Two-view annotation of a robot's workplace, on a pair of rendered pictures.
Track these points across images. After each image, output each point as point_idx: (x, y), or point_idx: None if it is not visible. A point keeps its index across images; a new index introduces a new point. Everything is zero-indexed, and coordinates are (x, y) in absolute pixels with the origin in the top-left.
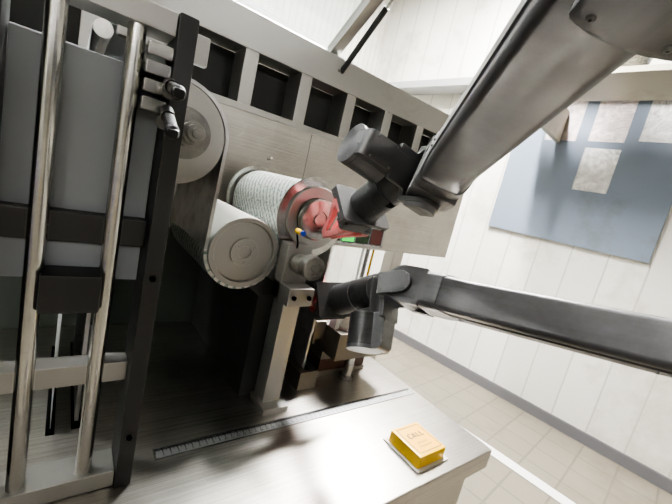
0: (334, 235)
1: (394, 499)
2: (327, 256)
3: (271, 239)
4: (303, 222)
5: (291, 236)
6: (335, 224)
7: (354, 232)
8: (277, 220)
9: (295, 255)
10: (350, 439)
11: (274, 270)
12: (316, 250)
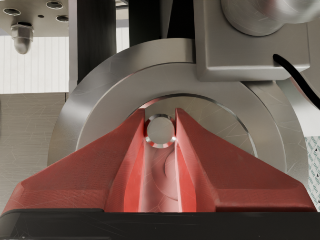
0: (208, 132)
1: None
2: (78, 48)
3: (305, 77)
4: (249, 149)
5: (255, 95)
6: (143, 173)
7: (122, 183)
8: (302, 136)
9: (282, 26)
10: None
11: (113, 30)
12: (138, 62)
